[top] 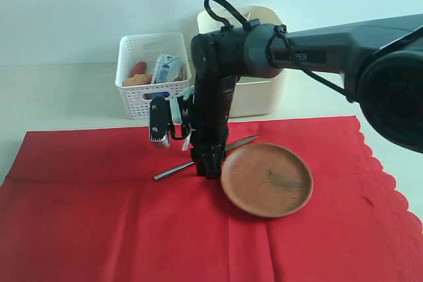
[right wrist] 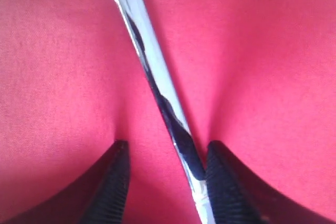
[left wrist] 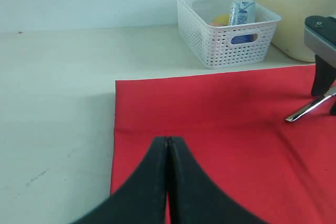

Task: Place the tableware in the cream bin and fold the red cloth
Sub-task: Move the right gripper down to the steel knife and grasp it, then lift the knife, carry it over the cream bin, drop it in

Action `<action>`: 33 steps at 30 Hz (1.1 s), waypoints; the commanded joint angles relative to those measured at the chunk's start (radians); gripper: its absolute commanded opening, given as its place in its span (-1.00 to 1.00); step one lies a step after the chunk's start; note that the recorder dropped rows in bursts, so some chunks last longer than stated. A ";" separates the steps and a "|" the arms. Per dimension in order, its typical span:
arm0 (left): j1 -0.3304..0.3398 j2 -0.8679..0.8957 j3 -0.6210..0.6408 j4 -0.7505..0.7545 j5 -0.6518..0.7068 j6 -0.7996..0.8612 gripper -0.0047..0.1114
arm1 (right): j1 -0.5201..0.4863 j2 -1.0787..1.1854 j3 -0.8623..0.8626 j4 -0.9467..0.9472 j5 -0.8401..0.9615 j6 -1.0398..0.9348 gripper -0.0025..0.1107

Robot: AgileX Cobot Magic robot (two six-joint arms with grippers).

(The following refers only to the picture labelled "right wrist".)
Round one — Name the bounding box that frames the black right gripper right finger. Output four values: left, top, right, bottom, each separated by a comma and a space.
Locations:
206, 141, 333, 224

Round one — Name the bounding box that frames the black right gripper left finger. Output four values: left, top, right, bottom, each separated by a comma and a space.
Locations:
7, 140, 130, 223

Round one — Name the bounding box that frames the silver table knife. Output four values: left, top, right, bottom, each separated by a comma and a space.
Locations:
114, 0, 215, 223

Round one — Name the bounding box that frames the red scalloped table cloth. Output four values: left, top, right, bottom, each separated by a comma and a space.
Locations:
1, 0, 335, 223

